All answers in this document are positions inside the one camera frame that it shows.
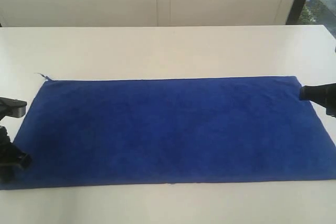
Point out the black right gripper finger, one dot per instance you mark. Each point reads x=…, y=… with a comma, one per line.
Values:
x=318, y=94
x=331, y=109

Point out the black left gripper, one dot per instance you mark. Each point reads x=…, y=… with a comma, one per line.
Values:
x=11, y=156

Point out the blue towel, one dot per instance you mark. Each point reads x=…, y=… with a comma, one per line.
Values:
x=214, y=130

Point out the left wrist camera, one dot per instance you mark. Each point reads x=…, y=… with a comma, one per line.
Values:
x=12, y=108

